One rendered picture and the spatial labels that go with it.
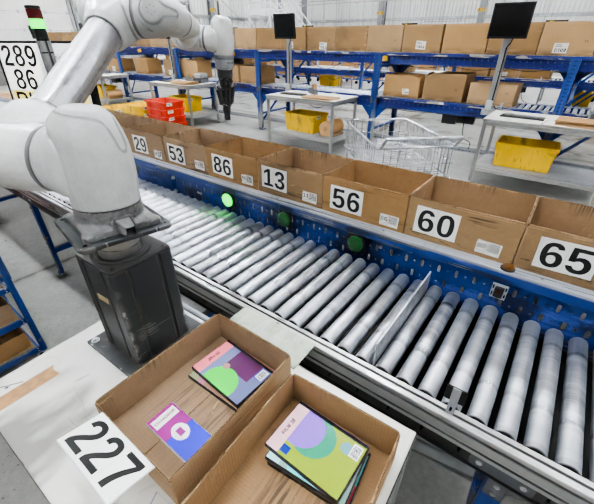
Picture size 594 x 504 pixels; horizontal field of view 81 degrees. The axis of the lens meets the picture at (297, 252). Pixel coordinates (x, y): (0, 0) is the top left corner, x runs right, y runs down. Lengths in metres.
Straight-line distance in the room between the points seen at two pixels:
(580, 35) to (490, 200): 4.27
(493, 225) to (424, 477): 1.07
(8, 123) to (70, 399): 0.69
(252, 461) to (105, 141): 0.77
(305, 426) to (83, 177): 0.74
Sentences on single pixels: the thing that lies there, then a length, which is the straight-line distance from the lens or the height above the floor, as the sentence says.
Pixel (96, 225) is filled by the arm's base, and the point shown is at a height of 1.19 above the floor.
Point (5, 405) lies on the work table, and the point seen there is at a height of 0.75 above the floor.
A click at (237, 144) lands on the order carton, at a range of 2.24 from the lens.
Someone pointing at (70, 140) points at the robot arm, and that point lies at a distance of 0.88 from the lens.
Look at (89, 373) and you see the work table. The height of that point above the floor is 0.75.
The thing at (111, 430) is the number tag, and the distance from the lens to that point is 0.91.
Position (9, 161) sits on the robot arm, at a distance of 1.00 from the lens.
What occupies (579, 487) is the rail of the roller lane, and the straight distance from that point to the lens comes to 1.08.
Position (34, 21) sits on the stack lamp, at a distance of 1.83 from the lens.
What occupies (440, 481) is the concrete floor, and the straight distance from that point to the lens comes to 1.82.
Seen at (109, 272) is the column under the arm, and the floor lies 1.08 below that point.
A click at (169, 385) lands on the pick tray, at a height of 0.76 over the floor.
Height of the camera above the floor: 1.56
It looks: 32 degrees down
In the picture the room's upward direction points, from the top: straight up
